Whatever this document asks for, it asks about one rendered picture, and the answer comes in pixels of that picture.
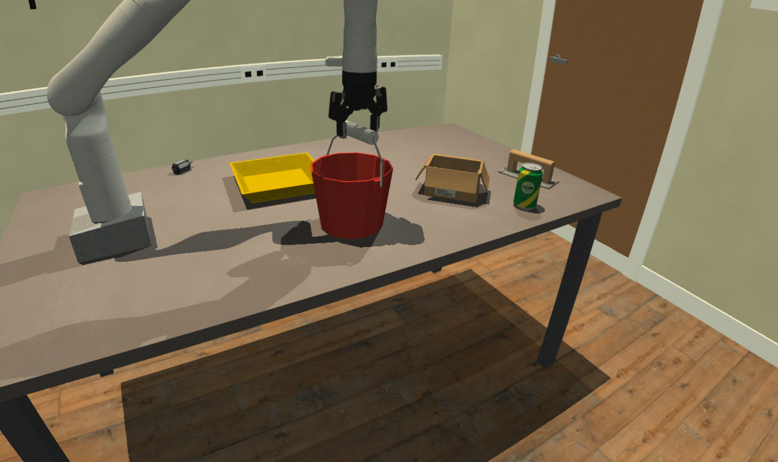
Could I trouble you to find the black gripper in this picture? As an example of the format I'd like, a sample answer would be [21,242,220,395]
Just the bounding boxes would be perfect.
[329,70,387,139]

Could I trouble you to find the yellow square tray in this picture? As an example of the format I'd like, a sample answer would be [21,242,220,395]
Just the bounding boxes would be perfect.
[230,153,315,203]

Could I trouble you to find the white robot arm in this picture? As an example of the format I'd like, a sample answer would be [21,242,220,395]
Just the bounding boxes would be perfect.
[47,0,377,223]

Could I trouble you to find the green drink can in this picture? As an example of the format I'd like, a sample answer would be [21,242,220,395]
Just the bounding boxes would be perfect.
[514,163,543,210]

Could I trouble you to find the open brown cardboard box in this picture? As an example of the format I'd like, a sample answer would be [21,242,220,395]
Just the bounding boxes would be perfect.
[415,154,490,203]

